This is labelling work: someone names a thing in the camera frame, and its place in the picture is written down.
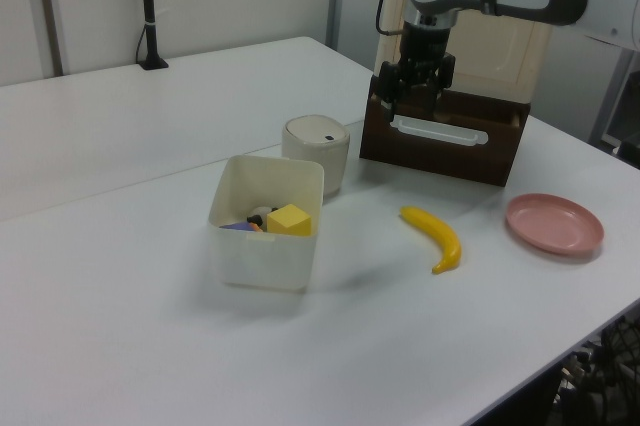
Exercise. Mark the yellow toy banana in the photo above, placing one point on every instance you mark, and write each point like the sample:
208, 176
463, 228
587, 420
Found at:
440, 236

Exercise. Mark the orange toy bread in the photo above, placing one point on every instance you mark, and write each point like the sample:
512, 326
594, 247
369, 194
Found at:
256, 227

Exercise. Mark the white plastic box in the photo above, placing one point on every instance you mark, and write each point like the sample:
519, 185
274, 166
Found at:
260, 261

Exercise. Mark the yellow cube block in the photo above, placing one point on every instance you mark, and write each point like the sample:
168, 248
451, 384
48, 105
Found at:
287, 221

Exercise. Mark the cream lidded trash can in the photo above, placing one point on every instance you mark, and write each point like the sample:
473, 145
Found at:
315, 156

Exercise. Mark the pink plate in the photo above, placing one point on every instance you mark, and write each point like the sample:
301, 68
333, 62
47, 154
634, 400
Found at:
550, 226

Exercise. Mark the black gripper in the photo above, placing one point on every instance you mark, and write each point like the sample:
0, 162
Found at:
425, 46

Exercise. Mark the black mesh chair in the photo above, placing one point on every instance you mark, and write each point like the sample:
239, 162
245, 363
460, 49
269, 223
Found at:
615, 371

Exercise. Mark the brown wooden drawer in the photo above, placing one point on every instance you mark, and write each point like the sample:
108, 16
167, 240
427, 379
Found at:
440, 161

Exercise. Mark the cream and brown cabinet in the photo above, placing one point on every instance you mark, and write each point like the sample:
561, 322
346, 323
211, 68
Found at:
500, 56

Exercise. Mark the purple block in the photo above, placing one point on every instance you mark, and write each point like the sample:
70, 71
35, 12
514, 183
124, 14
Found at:
235, 226

